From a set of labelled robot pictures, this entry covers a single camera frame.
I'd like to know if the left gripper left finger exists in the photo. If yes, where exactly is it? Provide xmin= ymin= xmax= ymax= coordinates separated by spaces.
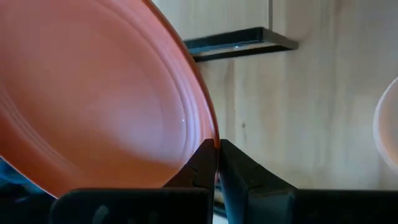
xmin=49 ymin=139 xmax=218 ymax=224

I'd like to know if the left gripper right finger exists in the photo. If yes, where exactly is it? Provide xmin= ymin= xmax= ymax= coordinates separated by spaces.
xmin=219 ymin=139 xmax=398 ymax=224

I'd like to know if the cream plate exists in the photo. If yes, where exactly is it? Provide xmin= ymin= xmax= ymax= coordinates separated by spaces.
xmin=373 ymin=76 xmax=398 ymax=177

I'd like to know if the dark orange plate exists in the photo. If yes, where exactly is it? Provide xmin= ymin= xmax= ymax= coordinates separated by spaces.
xmin=0 ymin=0 xmax=221 ymax=200

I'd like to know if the black-framed wooden shelf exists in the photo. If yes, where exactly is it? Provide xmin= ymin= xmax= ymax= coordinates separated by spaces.
xmin=152 ymin=0 xmax=299 ymax=63

